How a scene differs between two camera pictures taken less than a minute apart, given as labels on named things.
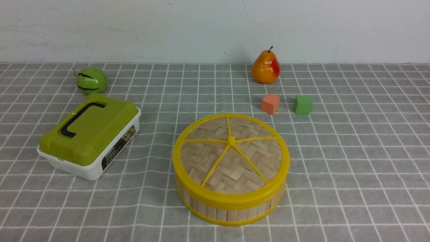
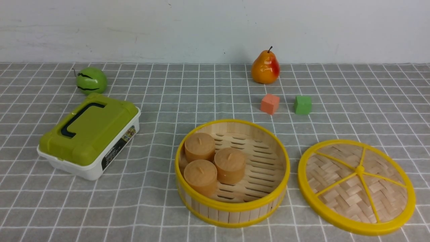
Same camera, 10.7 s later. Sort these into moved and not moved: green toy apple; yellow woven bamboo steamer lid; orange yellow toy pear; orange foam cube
Moved: yellow woven bamboo steamer lid
Not moved: orange yellow toy pear; green toy apple; orange foam cube
